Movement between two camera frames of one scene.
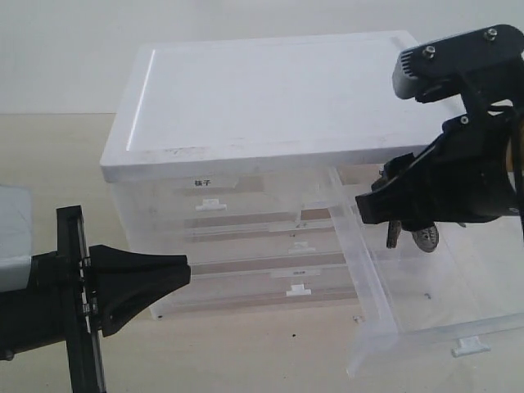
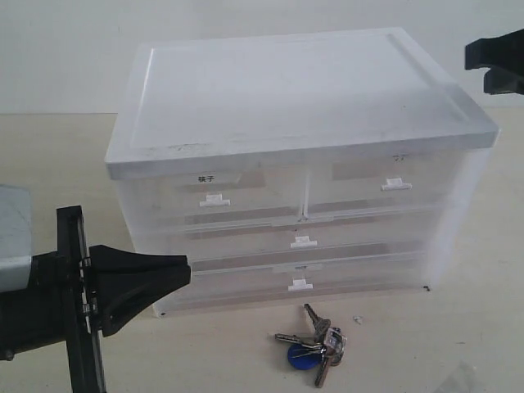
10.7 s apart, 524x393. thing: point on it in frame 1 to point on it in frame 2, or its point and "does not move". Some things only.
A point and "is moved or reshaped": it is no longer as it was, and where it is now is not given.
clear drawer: (185, 203) does not move
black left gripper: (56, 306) does not move
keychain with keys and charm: (426, 240) to (325, 350)
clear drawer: (465, 297) is moved or reshaped
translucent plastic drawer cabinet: (236, 166) does not move
